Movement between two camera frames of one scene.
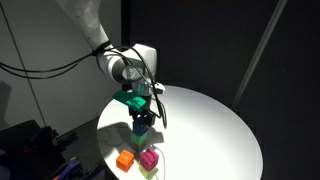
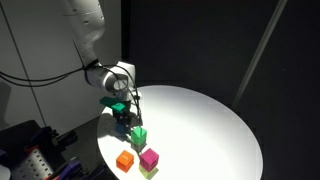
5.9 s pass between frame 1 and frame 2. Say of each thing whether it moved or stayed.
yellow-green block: stayed
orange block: stayed
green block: stayed
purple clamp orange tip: stayed
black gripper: moved
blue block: moved
